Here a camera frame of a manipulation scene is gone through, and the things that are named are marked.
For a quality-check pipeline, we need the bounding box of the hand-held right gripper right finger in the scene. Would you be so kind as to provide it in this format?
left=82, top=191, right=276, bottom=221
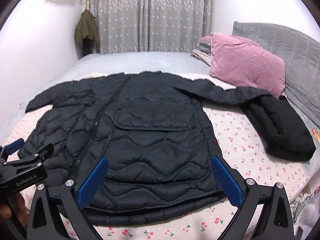
left=211, top=155, right=295, bottom=240

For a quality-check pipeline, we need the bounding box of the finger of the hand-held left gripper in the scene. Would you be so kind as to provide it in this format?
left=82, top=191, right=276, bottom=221
left=0, top=140, right=25, bottom=166
left=19, top=144, right=54, bottom=165

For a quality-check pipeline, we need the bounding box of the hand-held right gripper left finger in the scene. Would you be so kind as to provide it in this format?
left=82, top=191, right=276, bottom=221
left=26, top=156, right=109, bottom=240

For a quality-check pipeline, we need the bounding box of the black quilted jacket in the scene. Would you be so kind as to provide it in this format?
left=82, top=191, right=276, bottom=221
left=17, top=70, right=273, bottom=227

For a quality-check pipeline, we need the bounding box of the person's left hand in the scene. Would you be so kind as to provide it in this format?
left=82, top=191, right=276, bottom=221
left=0, top=192, right=28, bottom=230

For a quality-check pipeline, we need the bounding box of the cherry print bed sheet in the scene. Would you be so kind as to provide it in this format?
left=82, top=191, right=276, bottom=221
left=5, top=72, right=316, bottom=240

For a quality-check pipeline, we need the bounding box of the black folded coat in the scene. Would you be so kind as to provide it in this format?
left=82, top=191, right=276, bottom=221
left=241, top=95, right=317, bottom=162

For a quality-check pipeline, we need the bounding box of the white fluffy rug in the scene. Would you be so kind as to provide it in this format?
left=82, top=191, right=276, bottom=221
left=291, top=184, right=320, bottom=232

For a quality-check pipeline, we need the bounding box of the pink velvet pillow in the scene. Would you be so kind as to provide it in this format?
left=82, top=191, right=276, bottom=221
left=199, top=32, right=286, bottom=98

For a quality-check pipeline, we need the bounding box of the folded patterned blanket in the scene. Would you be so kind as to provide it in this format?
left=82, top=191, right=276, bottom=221
left=191, top=42, right=213, bottom=67

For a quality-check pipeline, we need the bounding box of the olive green hanging jacket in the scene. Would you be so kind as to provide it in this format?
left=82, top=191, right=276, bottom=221
left=74, top=9, right=101, bottom=57

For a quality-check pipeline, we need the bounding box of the grey quilted headboard cover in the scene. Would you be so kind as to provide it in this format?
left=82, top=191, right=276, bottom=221
left=231, top=21, right=320, bottom=133

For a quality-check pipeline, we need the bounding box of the grey dotted curtain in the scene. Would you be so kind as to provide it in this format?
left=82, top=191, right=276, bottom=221
left=86, top=0, right=214, bottom=55

